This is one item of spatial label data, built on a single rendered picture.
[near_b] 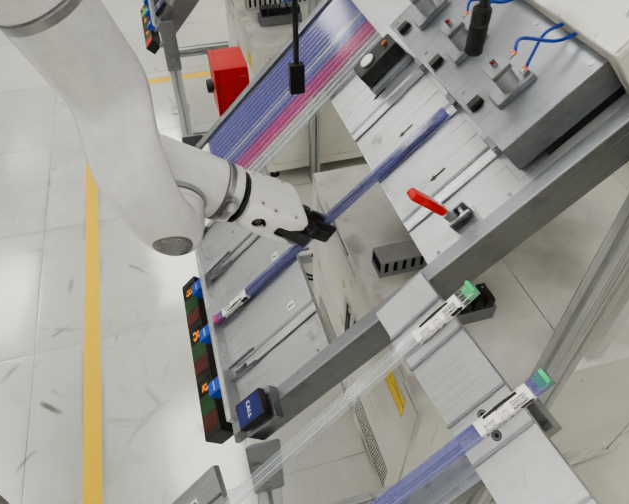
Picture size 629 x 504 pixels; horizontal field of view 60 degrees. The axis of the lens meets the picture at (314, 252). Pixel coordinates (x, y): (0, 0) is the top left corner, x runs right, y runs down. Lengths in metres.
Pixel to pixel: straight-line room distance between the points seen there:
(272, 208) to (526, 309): 0.62
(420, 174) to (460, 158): 0.06
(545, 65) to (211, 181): 0.42
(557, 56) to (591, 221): 0.79
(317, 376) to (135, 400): 1.07
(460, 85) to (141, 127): 0.39
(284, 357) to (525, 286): 0.59
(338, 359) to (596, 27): 0.49
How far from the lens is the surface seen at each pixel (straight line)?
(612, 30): 0.65
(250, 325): 0.90
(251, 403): 0.78
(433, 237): 0.71
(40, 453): 1.79
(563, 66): 0.68
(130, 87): 0.60
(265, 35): 2.13
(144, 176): 0.60
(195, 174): 0.70
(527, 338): 1.13
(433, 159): 0.78
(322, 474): 1.60
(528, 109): 0.66
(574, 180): 0.68
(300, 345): 0.80
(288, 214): 0.76
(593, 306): 0.85
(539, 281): 1.24
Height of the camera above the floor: 1.48
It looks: 46 degrees down
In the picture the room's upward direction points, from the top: straight up
